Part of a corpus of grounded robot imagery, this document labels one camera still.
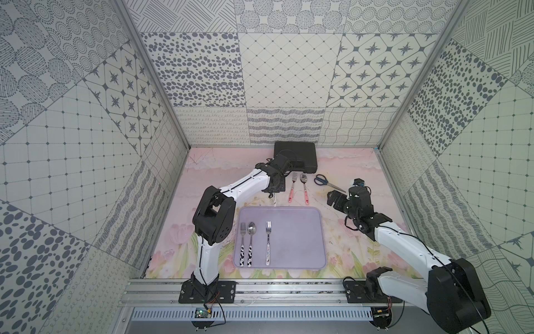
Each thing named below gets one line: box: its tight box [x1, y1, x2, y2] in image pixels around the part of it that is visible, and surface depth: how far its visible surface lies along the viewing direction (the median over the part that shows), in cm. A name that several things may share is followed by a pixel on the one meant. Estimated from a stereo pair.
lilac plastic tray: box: [233, 205, 327, 270], surface depth 89 cm
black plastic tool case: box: [273, 141, 318, 174], surface depth 114 cm
